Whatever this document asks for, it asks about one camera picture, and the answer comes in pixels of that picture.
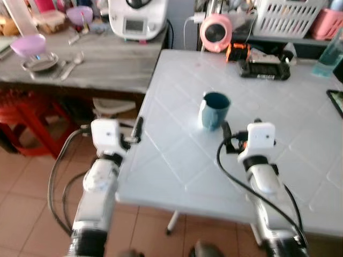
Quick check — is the teal plastic cup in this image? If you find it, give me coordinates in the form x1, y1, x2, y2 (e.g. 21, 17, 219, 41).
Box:
199, 92, 231, 131

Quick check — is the white plastic stool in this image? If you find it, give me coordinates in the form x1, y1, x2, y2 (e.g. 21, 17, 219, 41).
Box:
93, 97, 138, 117

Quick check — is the white plastic table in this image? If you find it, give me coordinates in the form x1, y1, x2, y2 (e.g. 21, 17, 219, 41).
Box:
116, 49, 343, 237

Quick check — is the black and orange battery pack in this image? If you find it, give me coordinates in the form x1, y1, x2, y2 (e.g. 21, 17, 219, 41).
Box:
225, 43, 293, 81

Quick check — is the grey wooden counter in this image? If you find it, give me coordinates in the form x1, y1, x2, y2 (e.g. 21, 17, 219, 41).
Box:
0, 26, 169, 96

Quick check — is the metal spoon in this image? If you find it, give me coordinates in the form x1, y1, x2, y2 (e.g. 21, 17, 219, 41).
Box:
60, 51, 85, 81

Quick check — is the pink round appliance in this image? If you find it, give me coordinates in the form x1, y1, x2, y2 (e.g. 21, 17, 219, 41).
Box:
199, 13, 234, 54

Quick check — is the metal fork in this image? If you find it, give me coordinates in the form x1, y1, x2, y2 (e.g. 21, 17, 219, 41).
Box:
51, 59, 69, 81

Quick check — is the red plastic stool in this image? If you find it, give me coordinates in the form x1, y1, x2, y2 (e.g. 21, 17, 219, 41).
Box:
0, 90, 82, 158

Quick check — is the black smartphone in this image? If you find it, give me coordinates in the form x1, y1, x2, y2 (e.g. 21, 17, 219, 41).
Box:
326, 89, 343, 119

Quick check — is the white kitchen machine with display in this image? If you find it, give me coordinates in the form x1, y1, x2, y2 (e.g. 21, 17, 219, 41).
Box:
108, 0, 170, 41

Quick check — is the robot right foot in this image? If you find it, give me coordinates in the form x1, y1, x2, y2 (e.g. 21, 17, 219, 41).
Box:
192, 241, 227, 257

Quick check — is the metal dish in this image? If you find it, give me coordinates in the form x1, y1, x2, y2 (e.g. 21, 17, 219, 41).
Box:
22, 52, 60, 73

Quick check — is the clear teal water bottle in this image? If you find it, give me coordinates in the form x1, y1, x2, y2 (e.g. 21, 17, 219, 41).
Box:
312, 26, 343, 78

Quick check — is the white slotted plastic basket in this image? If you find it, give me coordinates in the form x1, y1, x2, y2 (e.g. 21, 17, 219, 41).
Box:
251, 0, 329, 39

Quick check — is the light purple bowl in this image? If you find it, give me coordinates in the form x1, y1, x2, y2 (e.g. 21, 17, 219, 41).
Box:
10, 34, 48, 58

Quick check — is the clear box with bread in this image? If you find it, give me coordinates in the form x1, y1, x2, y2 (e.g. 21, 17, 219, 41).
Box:
31, 9, 68, 34

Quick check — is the pink plastic basket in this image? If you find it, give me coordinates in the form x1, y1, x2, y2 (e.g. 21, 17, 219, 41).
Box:
310, 7, 343, 41

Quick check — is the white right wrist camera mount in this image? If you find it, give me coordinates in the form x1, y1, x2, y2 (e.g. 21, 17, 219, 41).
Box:
238, 122, 277, 162

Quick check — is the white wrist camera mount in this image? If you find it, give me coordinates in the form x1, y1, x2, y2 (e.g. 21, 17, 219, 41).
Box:
238, 122, 277, 162
90, 119, 129, 157

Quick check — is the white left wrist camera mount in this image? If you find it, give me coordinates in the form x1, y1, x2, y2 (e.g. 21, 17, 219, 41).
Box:
90, 119, 129, 157

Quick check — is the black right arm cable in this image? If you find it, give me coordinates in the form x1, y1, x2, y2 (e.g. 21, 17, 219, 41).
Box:
216, 133, 308, 249

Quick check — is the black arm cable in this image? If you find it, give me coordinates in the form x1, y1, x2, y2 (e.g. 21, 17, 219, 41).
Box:
47, 125, 93, 237
216, 133, 308, 249

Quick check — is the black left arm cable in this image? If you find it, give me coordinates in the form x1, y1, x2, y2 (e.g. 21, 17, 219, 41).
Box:
47, 125, 93, 237

